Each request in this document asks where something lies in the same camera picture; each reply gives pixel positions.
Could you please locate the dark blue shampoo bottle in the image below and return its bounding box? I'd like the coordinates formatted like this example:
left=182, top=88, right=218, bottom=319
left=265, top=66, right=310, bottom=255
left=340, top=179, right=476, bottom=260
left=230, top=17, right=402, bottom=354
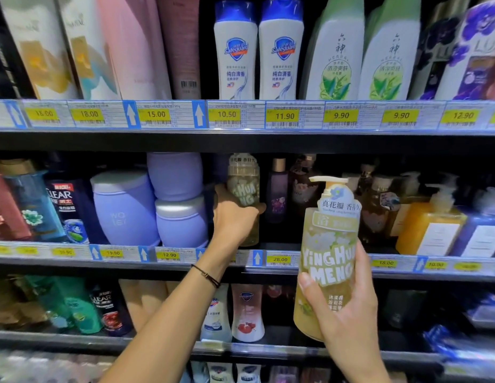
left=43, top=154, right=109, bottom=245

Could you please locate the person's left forearm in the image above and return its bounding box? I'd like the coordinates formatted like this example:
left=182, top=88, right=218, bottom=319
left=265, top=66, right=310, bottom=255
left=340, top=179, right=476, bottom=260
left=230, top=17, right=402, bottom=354
left=99, top=251, right=233, bottom=383

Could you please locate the peach bottle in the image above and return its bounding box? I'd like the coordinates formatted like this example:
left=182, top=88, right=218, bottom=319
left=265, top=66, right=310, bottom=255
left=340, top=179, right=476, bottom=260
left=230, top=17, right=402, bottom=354
left=118, top=279, right=169, bottom=332

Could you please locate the dusty rose bottle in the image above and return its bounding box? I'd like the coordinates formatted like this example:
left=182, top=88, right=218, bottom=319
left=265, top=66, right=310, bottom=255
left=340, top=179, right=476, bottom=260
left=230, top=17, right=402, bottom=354
left=155, top=0, right=202, bottom=100

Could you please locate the light pink bottle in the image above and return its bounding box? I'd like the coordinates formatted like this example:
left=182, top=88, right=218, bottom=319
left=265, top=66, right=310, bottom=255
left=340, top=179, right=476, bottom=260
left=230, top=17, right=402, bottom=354
left=96, top=0, right=173, bottom=101

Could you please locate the dark green bottle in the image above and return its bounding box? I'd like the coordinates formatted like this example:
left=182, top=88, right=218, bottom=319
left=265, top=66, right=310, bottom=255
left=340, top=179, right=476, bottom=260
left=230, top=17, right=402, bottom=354
left=380, top=289, right=428, bottom=332

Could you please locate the blue refill packet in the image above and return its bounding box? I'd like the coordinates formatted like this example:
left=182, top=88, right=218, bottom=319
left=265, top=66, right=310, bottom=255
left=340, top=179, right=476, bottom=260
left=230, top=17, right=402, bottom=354
left=424, top=324, right=495, bottom=365

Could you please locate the white bottle blue cap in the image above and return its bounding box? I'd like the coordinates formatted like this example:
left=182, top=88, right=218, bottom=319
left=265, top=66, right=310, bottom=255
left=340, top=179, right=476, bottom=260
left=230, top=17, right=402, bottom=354
left=258, top=0, right=305, bottom=101
left=213, top=0, right=259, bottom=101

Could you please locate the brown floral bottle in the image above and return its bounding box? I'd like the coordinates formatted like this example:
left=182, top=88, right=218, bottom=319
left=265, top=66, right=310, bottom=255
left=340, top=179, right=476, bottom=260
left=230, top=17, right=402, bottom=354
left=289, top=155, right=323, bottom=220

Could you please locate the brown pink bottle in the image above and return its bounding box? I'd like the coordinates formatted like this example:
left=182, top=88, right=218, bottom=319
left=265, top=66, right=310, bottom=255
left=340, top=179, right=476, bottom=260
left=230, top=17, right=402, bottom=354
left=0, top=163, right=33, bottom=242

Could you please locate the white gold shampoo bottle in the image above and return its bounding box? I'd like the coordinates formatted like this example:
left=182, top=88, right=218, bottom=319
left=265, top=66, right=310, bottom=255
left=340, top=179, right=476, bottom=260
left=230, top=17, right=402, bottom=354
left=0, top=0, right=80, bottom=100

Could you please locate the dark brown pump bottle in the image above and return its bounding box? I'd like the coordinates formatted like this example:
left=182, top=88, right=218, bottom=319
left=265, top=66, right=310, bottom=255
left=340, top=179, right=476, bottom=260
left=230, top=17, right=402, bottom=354
left=356, top=164, right=401, bottom=245

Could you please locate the white red body wash bottle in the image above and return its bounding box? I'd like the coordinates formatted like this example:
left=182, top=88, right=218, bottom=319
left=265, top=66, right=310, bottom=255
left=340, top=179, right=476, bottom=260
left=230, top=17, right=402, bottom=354
left=231, top=283, right=266, bottom=343

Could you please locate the row of shelf price tags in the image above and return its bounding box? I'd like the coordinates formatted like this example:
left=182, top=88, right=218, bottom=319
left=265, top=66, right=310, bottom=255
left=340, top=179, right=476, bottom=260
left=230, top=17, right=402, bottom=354
left=0, top=242, right=495, bottom=276
left=0, top=99, right=495, bottom=132

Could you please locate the orange pump bottle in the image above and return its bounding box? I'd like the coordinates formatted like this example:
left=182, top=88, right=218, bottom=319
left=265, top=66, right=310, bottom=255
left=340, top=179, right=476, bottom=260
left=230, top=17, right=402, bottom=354
left=395, top=182, right=468, bottom=257

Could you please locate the yellow pump body wash bottle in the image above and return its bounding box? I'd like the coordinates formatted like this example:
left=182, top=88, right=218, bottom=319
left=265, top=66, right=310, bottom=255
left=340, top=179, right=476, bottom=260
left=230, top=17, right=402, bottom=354
left=293, top=176, right=363, bottom=343

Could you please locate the purple perfume bottle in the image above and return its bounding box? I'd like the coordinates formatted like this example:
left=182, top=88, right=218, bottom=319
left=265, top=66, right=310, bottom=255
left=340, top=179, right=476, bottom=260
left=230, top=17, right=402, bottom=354
left=265, top=158, right=289, bottom=224

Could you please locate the small lavender jar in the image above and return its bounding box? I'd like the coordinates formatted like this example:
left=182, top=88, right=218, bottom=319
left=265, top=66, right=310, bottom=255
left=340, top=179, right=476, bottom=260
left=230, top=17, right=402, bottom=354
left=146, top=152, right=204, bottom=202
left=155, top=195, right=210, bottom=249

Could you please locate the large lavender jar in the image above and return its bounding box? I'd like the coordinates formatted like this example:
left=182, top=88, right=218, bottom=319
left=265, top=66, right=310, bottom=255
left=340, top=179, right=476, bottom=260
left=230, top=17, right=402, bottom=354
left=90, top=170, right=161, bottom=248

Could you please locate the yellow clear body wash bottle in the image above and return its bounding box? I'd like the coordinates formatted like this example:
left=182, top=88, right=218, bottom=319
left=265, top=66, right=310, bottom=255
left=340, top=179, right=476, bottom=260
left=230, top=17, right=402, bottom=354
left=226, top=153, right=261, bottom=248

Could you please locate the white purple flower bottle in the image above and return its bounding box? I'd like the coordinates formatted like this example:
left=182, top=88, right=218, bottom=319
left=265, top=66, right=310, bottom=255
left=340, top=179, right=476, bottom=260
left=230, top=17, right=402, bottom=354
left=434, top=0, right=495, bottom=102

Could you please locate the clear blue bottle gold cap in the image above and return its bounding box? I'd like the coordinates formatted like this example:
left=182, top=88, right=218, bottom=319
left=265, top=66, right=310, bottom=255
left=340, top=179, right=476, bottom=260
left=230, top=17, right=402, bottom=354
left=0, top=159, right=69, bottom=244

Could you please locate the white green body wash bottle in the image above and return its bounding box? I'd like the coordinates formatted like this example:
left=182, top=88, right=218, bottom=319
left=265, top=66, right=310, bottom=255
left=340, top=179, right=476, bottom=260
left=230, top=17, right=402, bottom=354
left=303, top=0, right=365, bottom=101
left=358, top=0, right=422, bottom=101

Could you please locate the dark pink bottle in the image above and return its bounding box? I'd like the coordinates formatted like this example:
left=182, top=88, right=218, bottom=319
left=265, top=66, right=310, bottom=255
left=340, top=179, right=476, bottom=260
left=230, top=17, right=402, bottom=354
left=265, top=285, right=297, bottom=328

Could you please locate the person's right hand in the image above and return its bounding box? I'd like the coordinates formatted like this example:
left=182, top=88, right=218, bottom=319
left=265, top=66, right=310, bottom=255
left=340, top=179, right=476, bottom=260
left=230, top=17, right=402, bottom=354
left=297, top=241, right=387, bottom=367

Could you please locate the white blue body wash bottle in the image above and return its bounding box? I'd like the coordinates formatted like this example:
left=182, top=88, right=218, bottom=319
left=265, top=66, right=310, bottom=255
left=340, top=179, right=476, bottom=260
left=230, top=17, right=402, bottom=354
left=200, top=284, right=233, bottom=343

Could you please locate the thin black bracelet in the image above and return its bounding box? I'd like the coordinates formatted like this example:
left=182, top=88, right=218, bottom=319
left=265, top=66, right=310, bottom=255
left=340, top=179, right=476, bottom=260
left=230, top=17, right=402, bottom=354
left=190, top=264, right=222, bottom=289

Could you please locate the white teal shampoo bottle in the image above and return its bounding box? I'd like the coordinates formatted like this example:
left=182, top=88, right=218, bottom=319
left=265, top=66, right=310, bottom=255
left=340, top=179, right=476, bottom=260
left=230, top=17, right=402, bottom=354
left=57, top=0, right=121, bottom=101

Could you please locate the person's left hand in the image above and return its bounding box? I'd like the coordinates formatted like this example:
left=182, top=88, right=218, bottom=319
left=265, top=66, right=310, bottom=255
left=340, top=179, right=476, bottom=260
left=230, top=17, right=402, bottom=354
left=213, top=183, right=267, bottom=261

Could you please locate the green shampoo bottle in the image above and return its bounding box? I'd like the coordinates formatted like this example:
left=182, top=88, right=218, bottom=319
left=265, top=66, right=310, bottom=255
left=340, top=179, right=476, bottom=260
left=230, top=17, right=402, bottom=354
left=25, top=275, right=104, bottom=336

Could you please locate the small white bottle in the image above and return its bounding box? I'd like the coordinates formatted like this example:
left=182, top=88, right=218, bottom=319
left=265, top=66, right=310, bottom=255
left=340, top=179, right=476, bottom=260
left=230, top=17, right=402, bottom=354
left=207, top=363, right=235, bottom=383
left=236, top=364, right=262, bottom=383

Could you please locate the dark purple flower bottle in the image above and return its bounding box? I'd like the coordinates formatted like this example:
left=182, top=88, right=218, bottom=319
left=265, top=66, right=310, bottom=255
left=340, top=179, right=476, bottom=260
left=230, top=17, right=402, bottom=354
left=408, top=16, right=460, bottom=101

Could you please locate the black red shampoo bottle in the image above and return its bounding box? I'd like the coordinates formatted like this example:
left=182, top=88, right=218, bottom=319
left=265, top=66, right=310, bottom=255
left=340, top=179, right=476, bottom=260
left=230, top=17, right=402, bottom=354
left=89, top=281, right=133, bottom=337

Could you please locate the blue violet pump bottle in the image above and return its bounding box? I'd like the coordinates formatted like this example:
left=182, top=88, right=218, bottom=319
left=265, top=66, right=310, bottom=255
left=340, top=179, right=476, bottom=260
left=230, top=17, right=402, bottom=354
left=450, top=186, right=495, bottom=258

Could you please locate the person's right forearm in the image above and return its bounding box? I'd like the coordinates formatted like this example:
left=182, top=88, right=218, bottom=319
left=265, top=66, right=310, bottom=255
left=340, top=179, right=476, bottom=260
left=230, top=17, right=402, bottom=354
left=338, top=362, right=393, bottom=383

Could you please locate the black metal shelf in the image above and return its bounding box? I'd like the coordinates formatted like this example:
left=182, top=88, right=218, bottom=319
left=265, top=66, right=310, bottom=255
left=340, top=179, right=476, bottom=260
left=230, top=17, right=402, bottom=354
left=0, top=329, right=495, bottom=369
left=0, top=129, right=495, bottom=155
left=0, top=255, right=495, bottom=284

